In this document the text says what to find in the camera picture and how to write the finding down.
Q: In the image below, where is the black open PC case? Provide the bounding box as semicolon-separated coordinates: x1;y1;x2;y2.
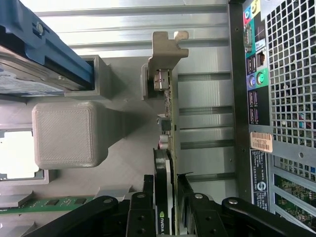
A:
228;0;316;223

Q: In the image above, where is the hard disk blue caddy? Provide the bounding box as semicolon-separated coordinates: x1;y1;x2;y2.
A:
0;0;96;97

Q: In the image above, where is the grey printed parts rack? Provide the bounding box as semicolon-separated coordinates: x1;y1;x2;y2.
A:
0;55;178;237

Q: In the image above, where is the loose silver CPU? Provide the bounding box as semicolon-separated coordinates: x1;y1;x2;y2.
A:
0;130;40;180

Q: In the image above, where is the pink barcode sticker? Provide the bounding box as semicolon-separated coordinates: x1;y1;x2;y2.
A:
250;131;274;153

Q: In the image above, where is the loose green RAM stick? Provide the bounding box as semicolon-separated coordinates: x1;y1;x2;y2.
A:
0;196;96;215

